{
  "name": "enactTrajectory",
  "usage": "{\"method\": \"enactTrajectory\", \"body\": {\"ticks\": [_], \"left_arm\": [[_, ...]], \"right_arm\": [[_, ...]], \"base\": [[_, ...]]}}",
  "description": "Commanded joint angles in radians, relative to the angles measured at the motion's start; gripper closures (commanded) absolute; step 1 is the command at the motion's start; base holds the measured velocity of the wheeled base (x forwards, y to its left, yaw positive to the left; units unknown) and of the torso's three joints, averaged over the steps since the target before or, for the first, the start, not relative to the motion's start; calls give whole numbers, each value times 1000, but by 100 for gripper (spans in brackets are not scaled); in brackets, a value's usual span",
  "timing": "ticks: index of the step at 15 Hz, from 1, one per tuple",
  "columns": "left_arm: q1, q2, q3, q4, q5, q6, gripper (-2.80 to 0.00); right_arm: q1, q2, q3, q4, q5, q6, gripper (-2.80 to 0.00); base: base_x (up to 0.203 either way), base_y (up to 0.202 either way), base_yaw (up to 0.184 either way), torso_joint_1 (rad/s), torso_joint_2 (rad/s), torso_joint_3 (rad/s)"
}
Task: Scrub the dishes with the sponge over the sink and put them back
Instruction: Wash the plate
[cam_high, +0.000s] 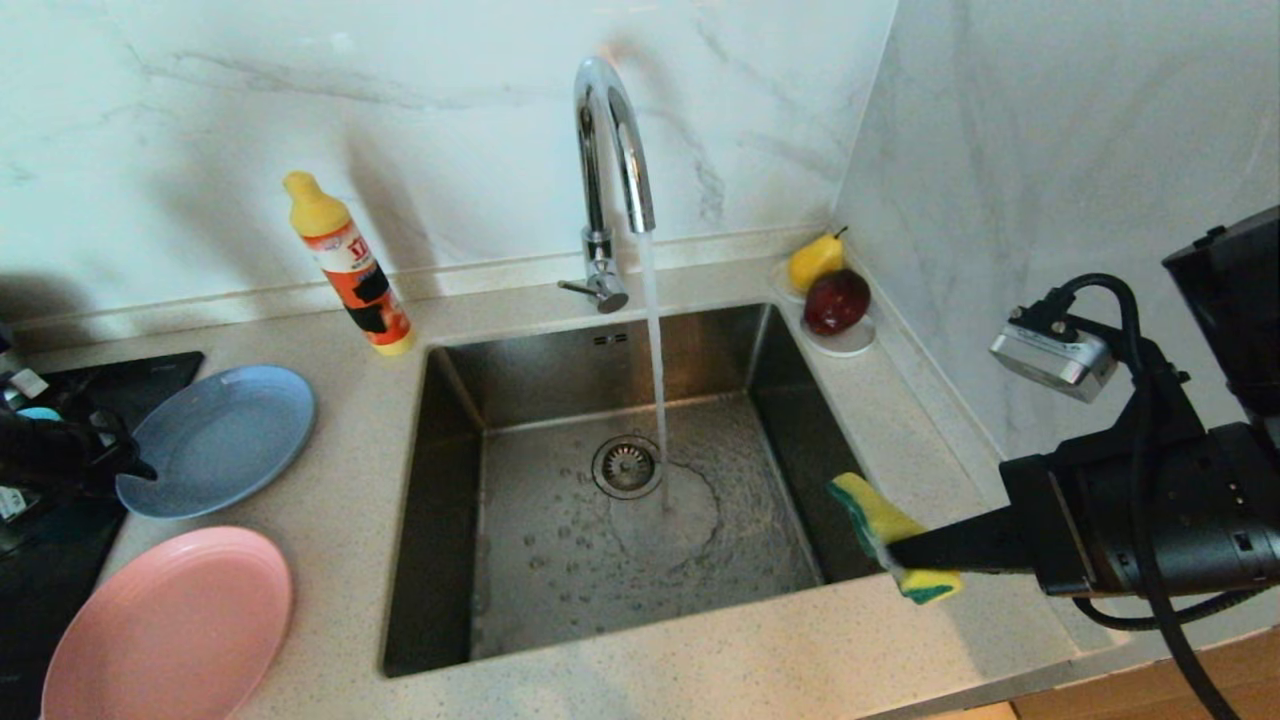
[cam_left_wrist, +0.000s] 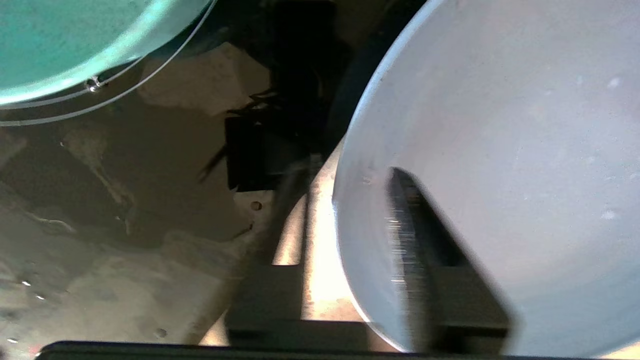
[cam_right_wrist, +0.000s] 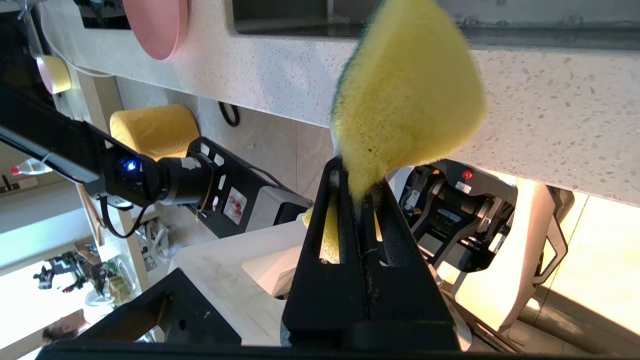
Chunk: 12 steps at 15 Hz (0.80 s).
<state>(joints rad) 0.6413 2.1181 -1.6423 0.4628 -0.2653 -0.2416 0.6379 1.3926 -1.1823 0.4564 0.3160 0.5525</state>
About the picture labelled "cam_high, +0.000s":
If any pink plastic plate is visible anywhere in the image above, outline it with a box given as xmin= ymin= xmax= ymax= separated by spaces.
xmin=40 ymin=527 xmax=293 ymax=720

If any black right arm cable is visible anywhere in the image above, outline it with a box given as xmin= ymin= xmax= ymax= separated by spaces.
xmin=1045 ymin=273 xmax=1280 ymax=720

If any metal sink drain strainer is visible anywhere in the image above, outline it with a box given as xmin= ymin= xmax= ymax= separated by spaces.
xmin=592 ymin=436 xmax=664 ymax=501

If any chrome faucet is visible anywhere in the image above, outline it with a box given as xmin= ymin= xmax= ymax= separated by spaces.
xmin=558 ymin=57 xmax=657 ymax=315

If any blue plastic plate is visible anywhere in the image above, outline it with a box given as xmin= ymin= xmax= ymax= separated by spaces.
xmin=117 ymin=365 xmax=316 ymax=519

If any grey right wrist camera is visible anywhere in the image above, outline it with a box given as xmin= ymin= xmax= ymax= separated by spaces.
xmin=990 ymin=305 xmax=1119 ymax=403

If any running water stream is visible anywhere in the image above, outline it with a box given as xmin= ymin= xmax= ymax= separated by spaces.
xmin=638 ymin=232 xmax=673 ymax=456

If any yellow pear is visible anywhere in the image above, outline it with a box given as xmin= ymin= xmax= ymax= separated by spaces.
xmin=787 ymin=227 xmax=848 ymax=296

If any stainless steel sink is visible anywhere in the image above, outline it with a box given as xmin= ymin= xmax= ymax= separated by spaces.
xmin=382 ymin=303 xmax=913 ymax=679

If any black induction cooktop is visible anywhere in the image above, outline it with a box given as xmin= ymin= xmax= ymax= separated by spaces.
xmin=0 ymin=352 xmax=204 ymax=720

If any yellow fish-shaped sponge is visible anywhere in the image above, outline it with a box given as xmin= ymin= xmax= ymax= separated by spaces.
xmin=828 ymin=472 xmax=964 ymax=606

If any yellow orange dish soap bottle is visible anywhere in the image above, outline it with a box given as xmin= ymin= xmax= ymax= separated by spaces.
xmin=283 ymin=171 xmax=416 ymax=357

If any wooden cabinet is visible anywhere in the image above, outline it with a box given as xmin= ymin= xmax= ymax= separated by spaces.
xmin=1010 ymin=630 xmax=1280 ymax=720

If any dark red apple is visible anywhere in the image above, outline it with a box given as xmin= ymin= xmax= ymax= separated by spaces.
xmin=802 ymin=269 xmax=871 ymax=337

